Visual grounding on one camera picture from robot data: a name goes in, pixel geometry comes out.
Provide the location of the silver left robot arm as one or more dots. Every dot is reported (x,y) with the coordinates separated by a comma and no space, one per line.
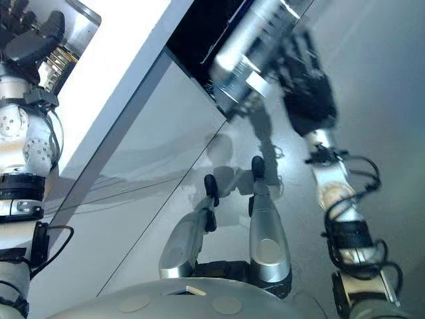
(20,139)

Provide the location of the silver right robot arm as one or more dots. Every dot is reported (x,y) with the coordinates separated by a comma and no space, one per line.
(345,232)

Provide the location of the white kitchen countertop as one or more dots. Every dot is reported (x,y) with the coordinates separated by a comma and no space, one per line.
(109,66)

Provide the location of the silver robot leg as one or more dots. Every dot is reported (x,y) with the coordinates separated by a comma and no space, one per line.
(186,239)
(267,232)

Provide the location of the silver robot torso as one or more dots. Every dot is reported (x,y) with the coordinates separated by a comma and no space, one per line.
(186,300)

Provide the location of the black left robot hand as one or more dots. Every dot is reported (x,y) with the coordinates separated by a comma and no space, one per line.
(28,50)

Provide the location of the silver right robot leg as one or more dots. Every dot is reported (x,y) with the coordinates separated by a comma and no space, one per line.
(267,232)

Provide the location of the stainless steel sink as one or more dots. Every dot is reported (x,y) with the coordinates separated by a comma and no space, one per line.
(81,30)

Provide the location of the silver left robot leg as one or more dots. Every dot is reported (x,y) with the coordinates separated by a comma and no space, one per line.
(186,239)

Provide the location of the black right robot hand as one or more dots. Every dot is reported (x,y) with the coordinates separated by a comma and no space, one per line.
(310,99)

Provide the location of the glossy grey cabinet front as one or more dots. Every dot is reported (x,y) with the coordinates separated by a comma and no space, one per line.
(149,149)

